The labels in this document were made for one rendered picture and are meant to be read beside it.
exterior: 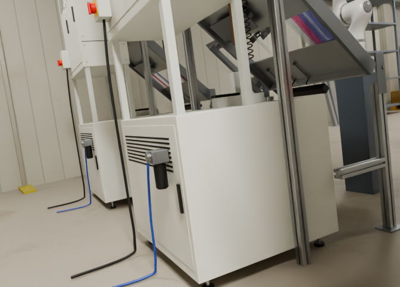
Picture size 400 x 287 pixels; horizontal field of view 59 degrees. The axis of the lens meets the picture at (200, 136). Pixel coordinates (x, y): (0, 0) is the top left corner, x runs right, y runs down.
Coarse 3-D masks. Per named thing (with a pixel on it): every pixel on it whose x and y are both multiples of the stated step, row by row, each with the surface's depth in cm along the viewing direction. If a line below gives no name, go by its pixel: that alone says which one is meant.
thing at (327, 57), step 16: (304, 48) 168; (320, 48) 162; (336, 48) 156; (256, 64) 205; (272, 64) 196; (304, 64) 180; (320, 64) 172; (336, 64) 166; (352, 64) 160; (272, 80) 211
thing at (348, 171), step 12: (384, 72) 150; (384, 84) 150; (216, 96) 176; (228, 96) 160; (240, 96) 163; (264, 96) 219; (336, 168) 144; (348, 168) 142; (360, 168) 145; (372, 168) 148; (384, 228) 156; (396, 228) 154
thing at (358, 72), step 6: (342, 72) 167; (348, 72) 164; (354, 72) 160; (360, 72) 157; (306, 78) 189; (312, 78) 184; (318, 78) 180; (324, 78) 176; (330, 78) 172; (336, 78) 168; (342, 78) 166; (294, 84) 195; (300, 84) 190; (306, 84) 187
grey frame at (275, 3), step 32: (192, 64) 192; (288, 64) 127; (192, 96) 193; (288, 96) 127; (384, 96) 151; (288, 128) 128; (384, 128) 151; (288, 160) 131; (384, 192) 155; (384, 224) 157
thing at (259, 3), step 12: (252, 0) 158; (264, 0) 154; (288, 0) 146; (300, 0) 143; (216, 12) 181; (228, 12) 175; (252, 12) 165; (264, 12) 161; (288, 12) 152; (300, 12) 149; (216, 24) 184; (228, 24) 178; (252, 24) 167; (264, 24) 169; (228, 36) 187
